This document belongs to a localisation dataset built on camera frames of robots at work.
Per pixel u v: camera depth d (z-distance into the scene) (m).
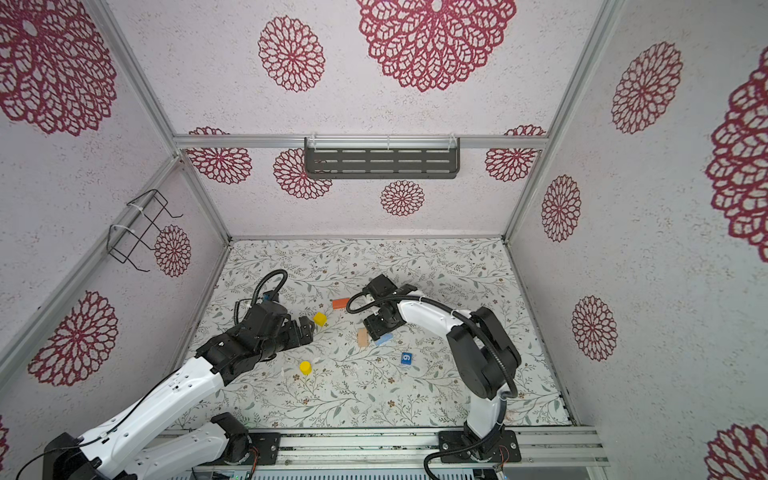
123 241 0.73
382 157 0.95
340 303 1.02
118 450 0.40
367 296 0.84
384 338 0.81
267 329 0.59
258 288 0.59
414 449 0.78
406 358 0.88
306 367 0.85
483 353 0.48
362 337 0.92
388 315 0.67
